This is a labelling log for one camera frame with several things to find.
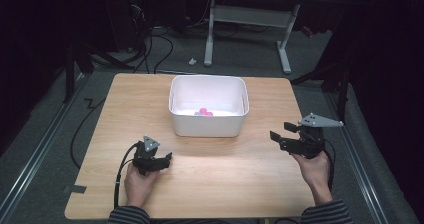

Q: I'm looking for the white plastic bin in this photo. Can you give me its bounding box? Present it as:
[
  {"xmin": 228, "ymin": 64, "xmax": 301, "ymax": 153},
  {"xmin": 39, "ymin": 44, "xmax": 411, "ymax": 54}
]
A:
[{"xmin": 168, "ymin": 74, "xmax": 250, "ymax": 139}]

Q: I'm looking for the black computer tower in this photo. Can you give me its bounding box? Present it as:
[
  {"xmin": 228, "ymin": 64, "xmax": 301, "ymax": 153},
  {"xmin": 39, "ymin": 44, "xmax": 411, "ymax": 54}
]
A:
[{"xmin": 125, "ymin": 0, "xmax": 153, "ymax": 53}]

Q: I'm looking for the hand-held gripper cable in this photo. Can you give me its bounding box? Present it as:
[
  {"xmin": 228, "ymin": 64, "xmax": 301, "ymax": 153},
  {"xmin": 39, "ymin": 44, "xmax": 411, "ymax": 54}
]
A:
[
  {"xmin": 322, "ymin": 138, "xmax": 336, "ymax": 192},
  {"xmin": 113, "ymin": 141, "xmax": 140, "ymax": 210}
]

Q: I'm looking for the black metal stand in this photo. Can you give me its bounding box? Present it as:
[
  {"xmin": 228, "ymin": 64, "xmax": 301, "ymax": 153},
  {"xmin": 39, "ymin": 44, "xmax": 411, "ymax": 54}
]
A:
[
  {"xmin": 62, "ymin": 43, "xmax": 136, "ymax": 105},
  {"xmin": 289, "ymin": 60, "xmax": 353, "ymax": 126}
]

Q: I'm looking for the person's left hand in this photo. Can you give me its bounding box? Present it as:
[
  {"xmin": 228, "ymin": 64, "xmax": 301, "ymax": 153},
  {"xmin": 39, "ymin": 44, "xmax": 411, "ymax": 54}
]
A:
[{"xmin": 123, "ymin": 163, "xmax": 162, "ymax": 209}]

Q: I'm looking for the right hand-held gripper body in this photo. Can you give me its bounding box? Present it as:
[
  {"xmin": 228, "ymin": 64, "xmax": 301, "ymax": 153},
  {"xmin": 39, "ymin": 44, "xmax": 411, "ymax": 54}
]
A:
[{"xmin": 292, "ymin": 112, "xmax": 345, "ymax": 160}]

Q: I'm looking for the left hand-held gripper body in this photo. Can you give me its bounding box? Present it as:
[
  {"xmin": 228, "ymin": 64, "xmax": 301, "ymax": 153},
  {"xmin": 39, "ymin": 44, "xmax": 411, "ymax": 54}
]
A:
[{"xmin": 132, "ymin": 135, "xmax": 161, "ymax": 177}]

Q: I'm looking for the left hand-held gripper cable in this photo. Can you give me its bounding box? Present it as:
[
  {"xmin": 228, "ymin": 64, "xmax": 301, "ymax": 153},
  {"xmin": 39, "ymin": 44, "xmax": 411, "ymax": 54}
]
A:
[{"xmin": 113, "ymin": 141, "xmax": 140, "ymax": 210}]

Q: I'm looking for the white-legged desk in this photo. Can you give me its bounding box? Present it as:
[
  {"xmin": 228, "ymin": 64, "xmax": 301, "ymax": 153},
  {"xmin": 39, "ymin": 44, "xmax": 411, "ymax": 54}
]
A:
[{"xmin": 202, "ymin": 0, "xmax": 345, "ymax": 76}]

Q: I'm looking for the bundle of black cables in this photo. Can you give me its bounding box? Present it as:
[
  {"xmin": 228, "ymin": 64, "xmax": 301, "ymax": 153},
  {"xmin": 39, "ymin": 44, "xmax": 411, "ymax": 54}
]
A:
[{"xmin": 131, "ymin": 25, "xmax": 175, "ymax": 75}]

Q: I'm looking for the grey tape piece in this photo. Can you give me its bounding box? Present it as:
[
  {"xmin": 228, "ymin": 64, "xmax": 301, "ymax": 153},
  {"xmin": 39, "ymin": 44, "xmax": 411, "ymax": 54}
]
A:
[{"xmin": 62, "ymin": 184, "xmax": 88, "ymax": 195}]

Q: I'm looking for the metal floor rail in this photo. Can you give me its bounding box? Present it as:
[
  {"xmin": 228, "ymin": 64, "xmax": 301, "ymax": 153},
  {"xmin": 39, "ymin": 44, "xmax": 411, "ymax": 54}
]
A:
[
  {"xmin": 323, "ymin": 89, "xmax": 390, "ymax": 224},
  {"xmin": 0, "ymin": 73, "xmax": 88, "ymax": 224}
]

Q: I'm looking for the right hand-held gripper cable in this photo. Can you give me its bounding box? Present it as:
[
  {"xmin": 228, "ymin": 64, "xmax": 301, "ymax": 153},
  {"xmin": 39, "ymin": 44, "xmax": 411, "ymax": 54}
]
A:
[{"xmin": 322, "ymin": 138, "xmax": 336, "ymax": 192}]

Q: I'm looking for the black floor cable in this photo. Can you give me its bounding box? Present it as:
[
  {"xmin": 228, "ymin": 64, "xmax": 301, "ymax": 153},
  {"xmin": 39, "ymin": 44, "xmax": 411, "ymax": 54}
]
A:
[{"xmin": 69, "ymin": 97, "xmax": 107, "ymax": 170}]

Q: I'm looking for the person's right hand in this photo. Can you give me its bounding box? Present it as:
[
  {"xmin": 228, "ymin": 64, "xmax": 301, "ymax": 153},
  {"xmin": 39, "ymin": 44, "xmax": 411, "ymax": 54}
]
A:
[{"xmin": 291, "ymin": 149, "xmax": 334, "ymax": 206}]

